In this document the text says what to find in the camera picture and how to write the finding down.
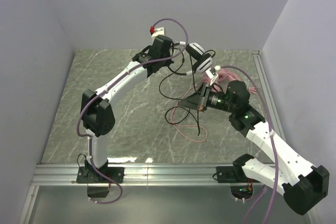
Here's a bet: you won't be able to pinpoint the black headphone cable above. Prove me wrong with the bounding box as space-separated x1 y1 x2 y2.
158 42 202 137

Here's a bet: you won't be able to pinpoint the white and black headphones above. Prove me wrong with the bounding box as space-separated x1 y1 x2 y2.
186 42 216 76

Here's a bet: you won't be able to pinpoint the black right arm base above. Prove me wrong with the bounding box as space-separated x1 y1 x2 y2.
212 166 263 202

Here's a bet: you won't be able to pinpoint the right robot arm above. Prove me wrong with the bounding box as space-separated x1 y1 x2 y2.
179 81 330 215

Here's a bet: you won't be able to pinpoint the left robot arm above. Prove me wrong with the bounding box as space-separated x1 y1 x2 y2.
79 35 174 169

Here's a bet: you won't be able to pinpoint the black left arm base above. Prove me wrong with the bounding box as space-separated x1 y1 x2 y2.
76 154 124 204

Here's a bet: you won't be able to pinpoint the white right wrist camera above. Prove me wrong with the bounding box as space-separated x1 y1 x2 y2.
205 66 220 86

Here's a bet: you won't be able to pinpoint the aluminium right side rail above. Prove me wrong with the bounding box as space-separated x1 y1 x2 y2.
252 50 285 140

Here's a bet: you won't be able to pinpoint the aluminium rail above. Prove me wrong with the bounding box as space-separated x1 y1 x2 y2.
252 50 285 140
31 163 233 187

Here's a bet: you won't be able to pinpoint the aluminium front rail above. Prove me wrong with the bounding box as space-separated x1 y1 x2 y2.
31 163 233 187

